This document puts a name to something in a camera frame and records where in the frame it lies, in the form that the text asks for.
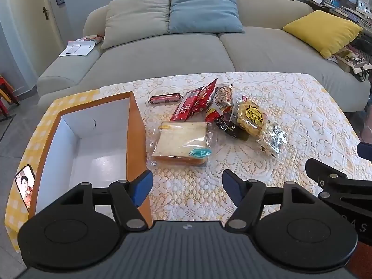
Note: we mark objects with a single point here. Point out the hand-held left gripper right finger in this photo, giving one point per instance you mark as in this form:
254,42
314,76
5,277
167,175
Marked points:
232,186

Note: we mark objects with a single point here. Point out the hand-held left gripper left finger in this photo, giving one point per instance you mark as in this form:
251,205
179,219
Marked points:
141,188

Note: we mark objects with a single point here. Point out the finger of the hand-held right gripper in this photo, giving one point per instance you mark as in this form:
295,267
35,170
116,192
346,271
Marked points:
365,151
327,177

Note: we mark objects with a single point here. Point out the dark green snack packet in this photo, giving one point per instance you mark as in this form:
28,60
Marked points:
229,128

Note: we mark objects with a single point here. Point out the orange cardboard box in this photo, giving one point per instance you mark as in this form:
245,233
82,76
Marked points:
96,151

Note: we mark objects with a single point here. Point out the sliced bread packet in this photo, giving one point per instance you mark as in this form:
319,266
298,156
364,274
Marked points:
180,144

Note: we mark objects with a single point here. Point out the yellow waffle packet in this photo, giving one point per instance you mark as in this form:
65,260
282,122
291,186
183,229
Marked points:
250,116

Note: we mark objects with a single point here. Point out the red fries snack bag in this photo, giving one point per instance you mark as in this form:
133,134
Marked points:
222,97

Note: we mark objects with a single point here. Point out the red spicy snack bag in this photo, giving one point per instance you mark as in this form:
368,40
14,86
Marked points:
203,96

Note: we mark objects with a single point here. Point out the clear packet of small candies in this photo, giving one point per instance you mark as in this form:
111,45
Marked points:
273,139

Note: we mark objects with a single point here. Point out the flat red packet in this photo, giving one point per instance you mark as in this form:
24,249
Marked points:
184,107

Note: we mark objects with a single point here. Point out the printed shopping bag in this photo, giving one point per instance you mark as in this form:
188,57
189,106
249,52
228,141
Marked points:
354,59

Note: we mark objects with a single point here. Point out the red sausage stick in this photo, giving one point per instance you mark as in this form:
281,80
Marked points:
165,99

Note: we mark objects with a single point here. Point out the black smartphone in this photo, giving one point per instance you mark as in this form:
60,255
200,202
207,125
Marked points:
25,187

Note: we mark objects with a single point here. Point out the yellow cushion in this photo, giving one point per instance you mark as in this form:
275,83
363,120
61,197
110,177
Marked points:
322,32

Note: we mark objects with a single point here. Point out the yellow checked tablecloth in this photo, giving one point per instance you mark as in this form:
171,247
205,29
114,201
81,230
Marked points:
11,215

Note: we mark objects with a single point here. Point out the beige sofa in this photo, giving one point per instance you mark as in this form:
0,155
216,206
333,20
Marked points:
174,55

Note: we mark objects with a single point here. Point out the cluttered side shelf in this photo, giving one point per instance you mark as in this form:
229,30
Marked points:
345,5

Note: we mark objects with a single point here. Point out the white paper booklet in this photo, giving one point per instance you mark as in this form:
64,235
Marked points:
77,48

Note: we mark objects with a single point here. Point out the beige cushion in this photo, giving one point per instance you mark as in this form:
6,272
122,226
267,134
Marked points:
135,17

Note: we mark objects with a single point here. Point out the blue cushion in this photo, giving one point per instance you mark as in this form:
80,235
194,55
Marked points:
203,11

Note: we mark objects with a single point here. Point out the grey door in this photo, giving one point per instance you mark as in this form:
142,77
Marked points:
37,29

